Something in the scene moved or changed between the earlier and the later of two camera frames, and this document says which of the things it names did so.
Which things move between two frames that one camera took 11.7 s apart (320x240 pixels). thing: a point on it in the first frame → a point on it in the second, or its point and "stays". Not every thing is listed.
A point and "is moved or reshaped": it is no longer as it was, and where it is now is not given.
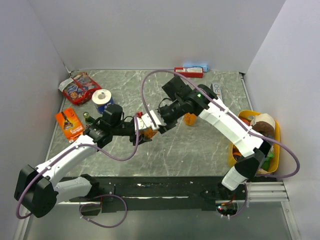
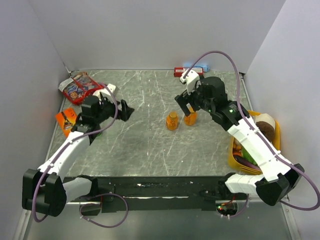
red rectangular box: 190,72 stays
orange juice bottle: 149,133 is moved or reshaped
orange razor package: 68,122 stays
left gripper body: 126,130 → 107,109
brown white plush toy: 263,124 stays
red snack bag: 80,88 stays
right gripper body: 170,114 → 196,100
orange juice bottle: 190,119 stays
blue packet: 204,66 stays
